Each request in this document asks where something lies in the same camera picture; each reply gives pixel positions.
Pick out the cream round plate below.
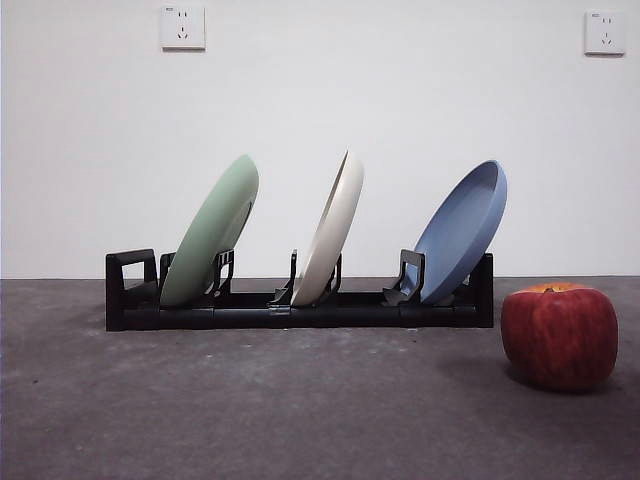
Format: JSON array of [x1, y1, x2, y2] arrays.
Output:
[[290, 148, 365, 307]]

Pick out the blue round plate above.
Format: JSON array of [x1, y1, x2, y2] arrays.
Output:
[[403, 159, 509, 305]]

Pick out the red apple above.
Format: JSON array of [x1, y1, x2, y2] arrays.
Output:
[[500, 282, 619, 394]]

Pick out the green round plate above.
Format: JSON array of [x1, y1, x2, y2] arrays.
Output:
[[159, 153, 261, 307]]

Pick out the black plate rack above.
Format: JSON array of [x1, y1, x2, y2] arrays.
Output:
[[104, 248, 495, 332]]

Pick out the white wall socket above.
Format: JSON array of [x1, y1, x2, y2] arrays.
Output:
[[583, 10, 627, 57], [160, 4, 207, 53]]

